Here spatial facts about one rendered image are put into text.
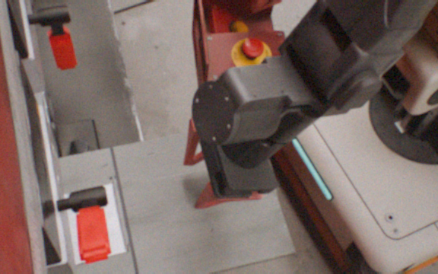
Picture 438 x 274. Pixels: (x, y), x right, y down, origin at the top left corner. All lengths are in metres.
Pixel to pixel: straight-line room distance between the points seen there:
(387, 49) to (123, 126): 0.50
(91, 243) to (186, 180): 0.31
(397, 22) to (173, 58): 1.58
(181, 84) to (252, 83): 1.48
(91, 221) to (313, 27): 0.24
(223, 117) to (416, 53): 0.69
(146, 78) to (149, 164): 1.26
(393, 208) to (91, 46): 0.89
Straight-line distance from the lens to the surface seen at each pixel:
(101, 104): 0.95
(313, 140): 1.63
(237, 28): 1.21
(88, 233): 0.48
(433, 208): 1.64
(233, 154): 0.63
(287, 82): 0.55
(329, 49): 0.54
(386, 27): 0.51
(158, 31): 2.11
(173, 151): 0.77
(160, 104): 1.96
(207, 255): 0.72
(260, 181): 0.65
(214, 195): 0.64
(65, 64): 0.71
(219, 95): 0.53
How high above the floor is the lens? 1.69
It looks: 62 degrees down
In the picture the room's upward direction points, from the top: 8 degrees clockwise
